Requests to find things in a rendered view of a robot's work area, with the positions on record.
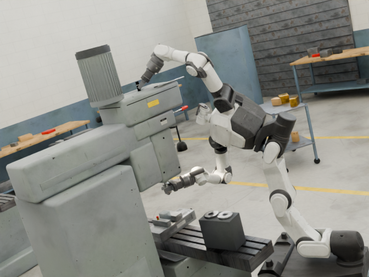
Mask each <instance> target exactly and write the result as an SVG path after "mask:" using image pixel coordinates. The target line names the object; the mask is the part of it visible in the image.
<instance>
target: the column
mask: <svg viewBox="0 0 369 277"><path fill-rule="evenodd" d="M14 200H15V203H16V206H17V208H18V211H19V213H20V216H21V219H22V221H23V224H24V227H25V230H26V232H27V235H28V237H29V240H30V243H31V246H32V249H33V252H34V254H35V257H36V259H37V262H38V265H39V268H40V270H41V273H42V276H43V277H165V276H164V272H163V269H162V266H161V263H160V259H159V256H158V252H157V250H156V246H155V243H154V239H153V235H152V232H151V229H150V226H149V223H148V219H147V215H146V212H145V209H144V206H143V202H142V199H141V195H140V192H139V189H138V186H137V182H136V178H135V175H134V172H133V169H132V167H131V166H129V165H114V166H112V167H110V168H108V169H106V170H104V171H102V172H100V173H98V174H96V175H94V176H92V177H90V178H88V179H86V180H84V181H82V182H80V183H78V184H76V185H74V186H72V187H70V188H68V189H66V190H64V191H62V192H60V193H58V194H56V195H54V196H52V197H50V198H48V199H46V200H44V201H42V202H40V203H32V202H27V201H22V200H19V199H17V197H16V196H15V198H14Z"/></svg>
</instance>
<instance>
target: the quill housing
mask: <svg viewBox="0 0 369 277"><path fill-rule="evenodd" d="M150 140H151V142H152V144H153V147H154V150H155V154H156V158H157V160H158V164H159V168H160V172H161V175H162V178H163V179H162V181H161V182H159V183H165V182H167V181H168V180H170V179H172V178H174V177H175V176H177V175H178V174H180V173H181V171H182V170H181V166H180V161H179V159H178V155H177V151H176V147H175V143H174V140H173V136H172V133H171V129H170V128H166V129H164V130H161V131H159V132H157V133H156V134H154V135H151V136H150Z"/></svg>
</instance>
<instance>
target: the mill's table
mask: <svg viewBox="0 0 369 277"><path fill-rule="evenodd" d="M147 219H148V223H149V226H150V227H151V226H153V221H152V219H153V218H147ZM245 239H246V241H245V243H244V244H242V245H241V247H240V248H239V249H237V251H232V250H222V249H217V248H207V247H205V243H204V239H203V235H202V231H201V228H200V227H198V226H193V225H187V226H185V227H184V228H183V229H181V230H180V231H179V232H177V233H176V234H174V235H173V236H171V237H170V238H169V239H167V240H166V241H164V242H163V243H160V242H154V243H155V246H156V249H158V250H162V251H166V252H171V253H175V254H179V255H182V256H186V257H191V258H195V259H199V260H202V261H206V262H210V263H215V264H219V265H223V266H226V267H230V268H235V269H239V270H243V271H246V272H250V273H252V272H253V271H254V270H255V269H256V268H257V267H258V266H259V265H260V264H262V263H263V262H264V261H265V260H266V259H267V258H268V257H269V256H270V255H272V254H273V253H274V249H273V245H272V240H269V239H263V238H259V237H253V236H248V235H245Z"/></svg>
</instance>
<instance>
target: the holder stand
mask: <svg viewBox="0 0 369 277"><path fill-rule="evenodd" d="M199 225H200V228H201V231H202V235H203V239H204V243H205V247H207V248H217V249H222V250H232V251H237V249H239V248H240V247H241V245H242V244H244V243H245V241H246V239H245V234H244V230H243V226H242V222H241V218H240V215H239V213H237V212H231V211H225V212H218V211H217V210H211V211H208V212H206V213H205V214H204V215H203V216H202V217H201V218H200V219H199Z"/></svg>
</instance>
